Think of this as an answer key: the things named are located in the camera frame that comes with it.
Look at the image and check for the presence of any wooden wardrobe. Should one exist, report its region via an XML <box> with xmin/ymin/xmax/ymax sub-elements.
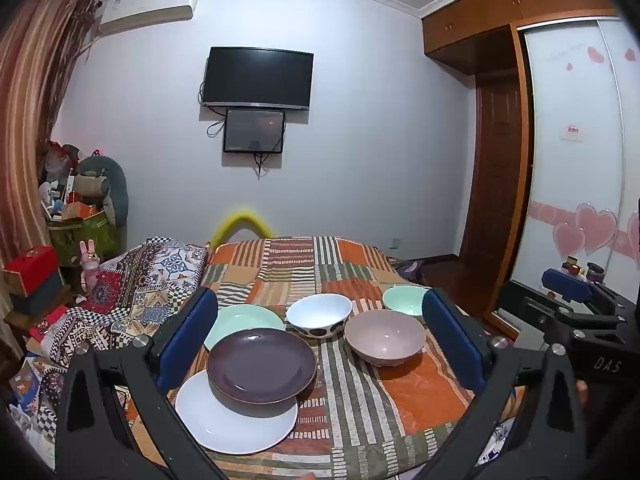
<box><xmin>421</xmin><ymin>0</ymin><xmax>621</xmax><ymax>341</ymax></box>

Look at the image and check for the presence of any black wall television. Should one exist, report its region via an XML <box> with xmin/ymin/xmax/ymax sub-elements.
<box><xmin>200</xmin><ymin>46</ymin><xmax>314</xmax><ymax>111</ymax></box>

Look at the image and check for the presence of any yellow foam hoop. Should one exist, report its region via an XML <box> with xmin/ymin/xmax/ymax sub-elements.
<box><xmin>210</xmin><ymin>208</ymin><xmax>273</xmax><ymax>251</ymax></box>

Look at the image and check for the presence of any white air conditioner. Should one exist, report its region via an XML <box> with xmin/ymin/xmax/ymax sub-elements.
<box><xmin>97</xmin><ymin>0</ymin><xmax>201</xmax><ymax>36</ymax></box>

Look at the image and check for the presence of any grey plush toy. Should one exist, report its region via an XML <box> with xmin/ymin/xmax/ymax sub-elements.
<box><xmin>75</xmin><ymin>152</ymin><xmax>130</xmax><ymax>226</ymax></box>

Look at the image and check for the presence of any pink rabbit toy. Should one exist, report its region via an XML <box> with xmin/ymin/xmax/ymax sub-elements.
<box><xmin>79</xmin><ymin>239</ymin><xmax>103</xmax><ymax>293</ymax></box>

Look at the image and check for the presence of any dark grey box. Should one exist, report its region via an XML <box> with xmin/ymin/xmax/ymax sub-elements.
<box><xmin>12</xmin><ymin>285</ymin><xmax>73</xmax><ymax>317</ymax></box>

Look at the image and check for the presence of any small black monitor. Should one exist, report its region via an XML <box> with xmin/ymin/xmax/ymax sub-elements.
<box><xmin>222</xmin><ymin>108</ymin><xmax>287</xmax><ymax>155</ymax></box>

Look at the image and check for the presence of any green cardboard box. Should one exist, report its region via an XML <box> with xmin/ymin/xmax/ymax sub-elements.
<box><xmin>47</xmin><ymin>207</ymin><xmax>121</xmax><ymax>266</ymax></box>

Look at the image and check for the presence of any striped brown curtain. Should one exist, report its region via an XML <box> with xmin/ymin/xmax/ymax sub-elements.
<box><xmin>0</xmin><ymin>0</ymin><xmax>101</xmax><ymax>271</ymax></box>

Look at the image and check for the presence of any pink bowl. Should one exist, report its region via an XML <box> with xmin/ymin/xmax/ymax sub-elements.
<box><xmin>344</xmin><ymin>309</ymin><xmax>427</xmax><ymax>367</ymax></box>

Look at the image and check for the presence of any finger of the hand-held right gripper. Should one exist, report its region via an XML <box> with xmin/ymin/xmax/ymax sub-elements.
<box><xmin>500</xmin><ymin>280</ymin><xmax>621</xmax><ymax>333</ymax></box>
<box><xmin>542</xmin><ymin>268</ymin><xmax>626</xmax><ymax>311</ymax></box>

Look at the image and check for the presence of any dark brown plate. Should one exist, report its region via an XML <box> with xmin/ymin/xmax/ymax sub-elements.
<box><xmin>206</xmin><ymin>328</ymin><xmax>318</xmax><ymax>406</ymax></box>

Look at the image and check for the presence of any mint green bowl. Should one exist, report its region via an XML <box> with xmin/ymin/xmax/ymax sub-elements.
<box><xmin>382</xmin><ymin>284</ymin><xmax>431</xmax><ymax>318</ymax></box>

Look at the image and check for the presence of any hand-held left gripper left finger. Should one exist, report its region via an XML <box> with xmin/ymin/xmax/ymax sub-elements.
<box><xmin>57</xmin><ymin>287</ymin><xmax>236</xmax><ymax>480</ymax></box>

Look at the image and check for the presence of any patterned tile print blanket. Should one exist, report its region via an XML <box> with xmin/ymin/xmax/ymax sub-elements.
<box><xmin>10</xmin><ymin>236</ymin><xmax>210</xmax><ymax>441</ymax></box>

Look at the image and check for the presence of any white bowl with black spots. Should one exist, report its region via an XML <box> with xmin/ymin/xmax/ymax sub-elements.
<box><xmin>285</xmin><ymin>293</ymin><xmax>353</xmax><ymax>339</ymax></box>

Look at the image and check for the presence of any white plate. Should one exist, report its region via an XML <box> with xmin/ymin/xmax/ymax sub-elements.
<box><xmin>175</xmin><ymin>370</ymin><xmax>299</xmax><ymax>455</ymax></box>

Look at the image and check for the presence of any brown wooden door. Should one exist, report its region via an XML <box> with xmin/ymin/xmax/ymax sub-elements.
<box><xmin>460</xmin><ymin>72</ymin><xmax>525</xmax><ymax>263</ymax></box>

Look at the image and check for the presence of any mint green plate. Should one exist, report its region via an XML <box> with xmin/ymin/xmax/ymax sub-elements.
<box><xmin>204</xmin><ymin>304</ymin><xmax>287</xmax><ymax>352</ymax></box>

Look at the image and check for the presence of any red box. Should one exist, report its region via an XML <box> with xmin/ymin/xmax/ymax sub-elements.
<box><xmin>2</xmin><ymin>246</ymin><xmax>61</xmax><ymax>296</ymax></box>

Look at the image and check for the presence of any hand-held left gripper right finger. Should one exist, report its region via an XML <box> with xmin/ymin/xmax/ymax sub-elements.
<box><xmin>400</xmin><ymin>287</ymin><xmax>586</xmax><ymax>480</ymax></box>

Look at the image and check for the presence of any purple cloth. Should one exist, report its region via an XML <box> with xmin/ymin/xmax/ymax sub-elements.
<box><xmin>395</xmin><ymin>259</ymin><xmax>426</xmax><ymax>286</ymax></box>

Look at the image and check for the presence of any striped patchwork blanket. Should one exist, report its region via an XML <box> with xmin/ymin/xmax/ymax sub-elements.
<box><xmin>122</xmin><ymin>235</ymin><xmax>526</xmax><ymax>480</ymax></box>

